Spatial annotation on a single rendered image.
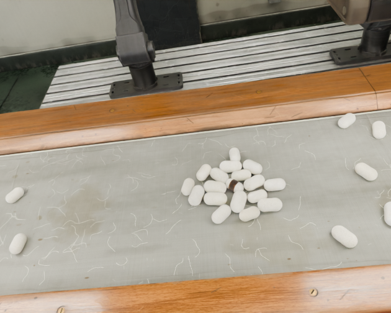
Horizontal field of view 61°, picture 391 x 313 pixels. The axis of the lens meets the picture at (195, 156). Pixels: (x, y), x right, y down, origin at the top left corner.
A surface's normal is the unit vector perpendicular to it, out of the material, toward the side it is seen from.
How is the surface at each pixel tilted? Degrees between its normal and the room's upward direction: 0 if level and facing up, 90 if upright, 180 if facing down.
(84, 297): 0
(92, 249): 0
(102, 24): 88
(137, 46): 60
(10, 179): 0
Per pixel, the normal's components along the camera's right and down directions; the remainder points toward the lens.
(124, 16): -0.03, 0.27
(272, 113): -0.08, 0.01
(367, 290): -0.14, -0.69
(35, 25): 0.05, 0.71
